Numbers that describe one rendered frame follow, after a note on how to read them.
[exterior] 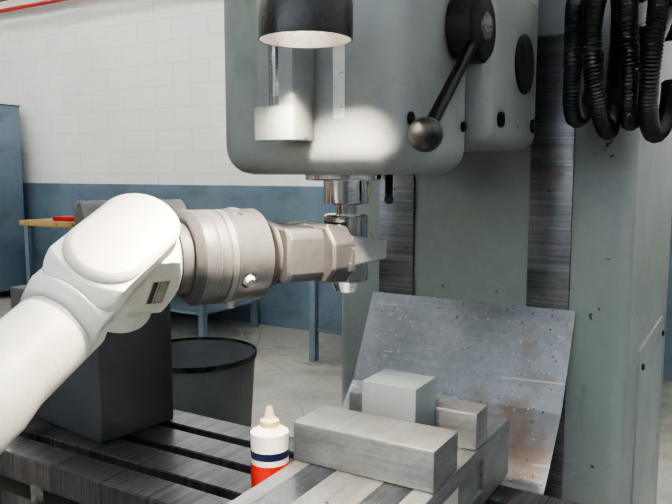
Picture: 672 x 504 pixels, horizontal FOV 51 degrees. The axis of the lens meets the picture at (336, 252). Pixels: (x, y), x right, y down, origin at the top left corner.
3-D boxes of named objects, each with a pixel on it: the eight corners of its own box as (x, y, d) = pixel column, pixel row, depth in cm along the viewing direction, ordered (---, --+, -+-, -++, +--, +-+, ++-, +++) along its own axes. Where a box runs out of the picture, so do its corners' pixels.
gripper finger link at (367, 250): (381, 263, 74) (332, 267, 71) (382, 233, 74) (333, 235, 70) (391, 265, 73) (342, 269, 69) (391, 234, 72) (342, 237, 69)
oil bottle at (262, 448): (274, 517, 72) (273, 414, 71) (243, 507, 75) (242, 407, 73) (296, 501, 76) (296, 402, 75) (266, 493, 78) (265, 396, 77)
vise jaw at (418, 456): (434, 495, 62) (434, 451, 62) (292, 460, 70) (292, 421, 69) (458, 470, 67) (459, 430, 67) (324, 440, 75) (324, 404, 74)
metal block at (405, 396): (415, 448, 69) (415, 389, 69) (361, 437, 72) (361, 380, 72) (435, 432, 74) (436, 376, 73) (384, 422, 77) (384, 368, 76)
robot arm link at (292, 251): (357, 207, 67) (243, 210, 60) (356, 307, 68) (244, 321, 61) (289, 202, 77) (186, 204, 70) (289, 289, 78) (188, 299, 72)
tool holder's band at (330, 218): (371, 222, 76) (371, 213, 76) (364, 225, 71) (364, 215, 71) (328, 221, 77) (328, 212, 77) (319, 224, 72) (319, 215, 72)
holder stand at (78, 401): (101, 444, 92) (95, 293, 89) (14, 410, 105) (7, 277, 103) (174, 419, 101) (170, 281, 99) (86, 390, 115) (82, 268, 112)
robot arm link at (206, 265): (245, 259, 61) (113, 269, 54) (211, 333, 68) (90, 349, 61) (204, 170, 67) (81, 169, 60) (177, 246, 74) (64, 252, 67)
